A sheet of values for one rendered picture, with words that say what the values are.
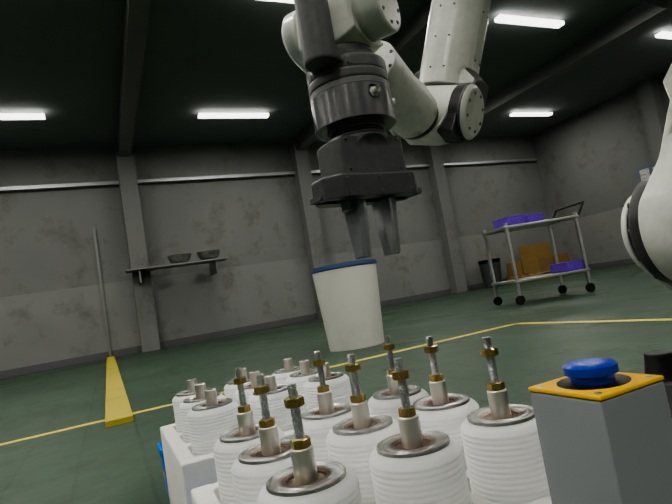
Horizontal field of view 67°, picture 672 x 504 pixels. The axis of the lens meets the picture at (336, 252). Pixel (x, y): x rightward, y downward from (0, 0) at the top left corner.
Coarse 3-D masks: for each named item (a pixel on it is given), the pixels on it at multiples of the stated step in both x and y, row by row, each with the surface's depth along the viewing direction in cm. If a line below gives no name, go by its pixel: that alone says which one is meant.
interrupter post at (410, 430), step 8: (416, 416) 52; (400, 424) 52; (408, 424) 52; (416, 424) 52; (400, 432) 52; (408, 432) 52; (416, 432) 52; (408, 440) 52; (416, 440) 52; (408, 448) 52
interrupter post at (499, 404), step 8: (488, 392) 57; (496, 392) 57; (504, 392) 57; (488, 400) 58; (496, 400) 57; (504, 400) 56; (496, 408) 57; (504, 408) 56; (496, 416) 57; (504, 416) 56
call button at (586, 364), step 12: (576, 360) 42; (588, 360) 41; (600, 360) 40; (612, 360) 40; (564, 372) 41; (576, 372) 39; (588, 372) 39; (600, 372) 39; (612, 372) 39; (576, 384) 40; (588, 384) 39; (600, 384) 39
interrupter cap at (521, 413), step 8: (480, 408) 61; (488, 408) 60; (512, 408) 59; (520, 408) 58; (528, 408) 58; (472, 416) 58; (480, 416) 58; (488, 416) 58; (512, 416) 57; (520, 416) 55; (528, 416) 54; (480, 424) 55; (488, 424) 54; (496, 424) 54; (504, 424) 54; (512, 424) 54
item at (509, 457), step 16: (464, 432) 56; (480, 432) 54; (496, 432) 53; (512, 432) 53; (528, 432) 53; (464, 448) 58; (480, 448) 54; (496, 448) 53; (512, 448) 52; (528, 448) 53; (480, 464) 54; (496, 464) 53; (512, 464) 52; (528, 464) 52; (480, 480) 54; (496, 480) 53; (512, 480) 52; (528, 480) 52; (544, 480) 53; (480, 496) 55; (496, 496) 53; (512, 496) 52; (528, 496) 52
